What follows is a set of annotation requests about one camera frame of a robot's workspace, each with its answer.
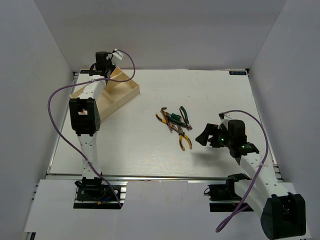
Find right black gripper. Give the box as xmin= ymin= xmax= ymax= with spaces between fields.
xmin=195 ymin=123 xmax=234 ymax=148

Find green handled diagonal cutters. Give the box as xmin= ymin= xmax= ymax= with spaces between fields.
xmin=165 ymin=106 xmax=193 ymax=130

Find long dark hex key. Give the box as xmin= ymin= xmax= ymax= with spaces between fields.
xmin=160 ymin=107 xmax=173 ymax=132

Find short dark hex key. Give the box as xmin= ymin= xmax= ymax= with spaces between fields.
xmin=179 ymin=106 xmax=193 ymax=130

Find green stubby screwdriver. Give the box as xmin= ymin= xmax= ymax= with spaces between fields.
xmin=167 ymin=113 xmax=182 ymax=122

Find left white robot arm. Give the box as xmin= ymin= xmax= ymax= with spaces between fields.
xmin=69 ymin=51 xmax=116 ymax=179

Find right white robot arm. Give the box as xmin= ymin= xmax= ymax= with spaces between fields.
xmin=195 ymin=119 xmax=307 ymax=240

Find yellow combination pliers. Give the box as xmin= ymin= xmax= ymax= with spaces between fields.
xmin=176 ymin=124 xmax=193 ymax=152

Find cream divided plastic tray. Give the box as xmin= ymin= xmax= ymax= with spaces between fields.
xmin=70 ymin=67 xmax=140 ymax=121

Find yellow needle nose pliers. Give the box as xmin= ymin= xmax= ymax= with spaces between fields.
xmin=155 ymin=113 xmax=177 ymax=132

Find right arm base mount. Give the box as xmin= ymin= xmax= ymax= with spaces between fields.
xmin=203 ymin=173 xmax=251 ymax=213

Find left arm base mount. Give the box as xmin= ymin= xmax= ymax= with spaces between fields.
xmin=73 ymin=177 xmax=126 ymax=210

